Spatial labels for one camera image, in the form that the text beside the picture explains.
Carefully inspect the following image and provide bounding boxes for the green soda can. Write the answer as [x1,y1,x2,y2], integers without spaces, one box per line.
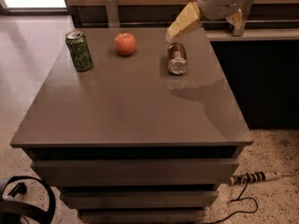
[65,30,93,72]

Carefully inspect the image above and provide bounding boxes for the right metal bracket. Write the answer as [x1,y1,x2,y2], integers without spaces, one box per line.
[231,0,254,36]

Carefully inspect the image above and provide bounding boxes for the black power cable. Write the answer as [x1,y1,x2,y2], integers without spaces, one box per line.
[204,180,259,224]

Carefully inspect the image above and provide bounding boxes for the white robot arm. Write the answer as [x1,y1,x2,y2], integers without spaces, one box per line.
[165,0,246,42]

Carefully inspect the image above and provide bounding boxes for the orange soda can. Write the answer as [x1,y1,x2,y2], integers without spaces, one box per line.
[167,42,188,75]

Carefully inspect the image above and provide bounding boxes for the grey drawer cabinet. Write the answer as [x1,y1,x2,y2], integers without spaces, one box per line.
[11,28,252,224]

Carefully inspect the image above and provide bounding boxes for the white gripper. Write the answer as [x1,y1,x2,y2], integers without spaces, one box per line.
[165,0,246,42]

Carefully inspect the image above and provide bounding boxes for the red apple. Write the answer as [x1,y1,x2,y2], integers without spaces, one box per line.
[115,32,136,56]

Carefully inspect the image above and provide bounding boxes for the white power strip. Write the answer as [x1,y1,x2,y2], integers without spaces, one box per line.
[229,172,282,186]

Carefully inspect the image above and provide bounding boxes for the left metal bracket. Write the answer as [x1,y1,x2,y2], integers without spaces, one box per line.
[105,0,120,28]

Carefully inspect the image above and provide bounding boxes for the metal bracket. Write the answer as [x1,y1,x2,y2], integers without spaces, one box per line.
[105,0,120,28]
[231,0,254,36]

